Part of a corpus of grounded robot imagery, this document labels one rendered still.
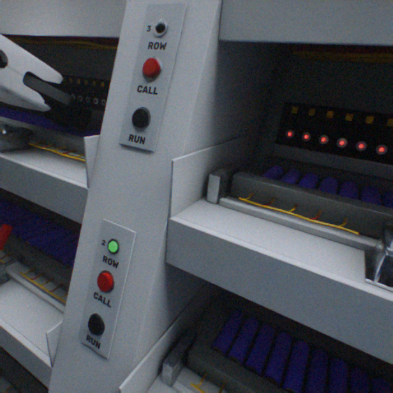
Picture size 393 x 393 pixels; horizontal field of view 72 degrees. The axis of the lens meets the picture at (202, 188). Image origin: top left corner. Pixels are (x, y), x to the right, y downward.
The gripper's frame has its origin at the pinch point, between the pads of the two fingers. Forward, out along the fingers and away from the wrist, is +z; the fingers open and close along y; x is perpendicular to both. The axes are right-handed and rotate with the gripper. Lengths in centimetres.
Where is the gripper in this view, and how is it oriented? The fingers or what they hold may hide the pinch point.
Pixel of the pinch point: (67, 113)
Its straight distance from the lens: 44.5
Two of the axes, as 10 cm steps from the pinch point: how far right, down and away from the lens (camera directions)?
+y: -8.8, -2.5, 4.0
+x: -3.2, 9.4, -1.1
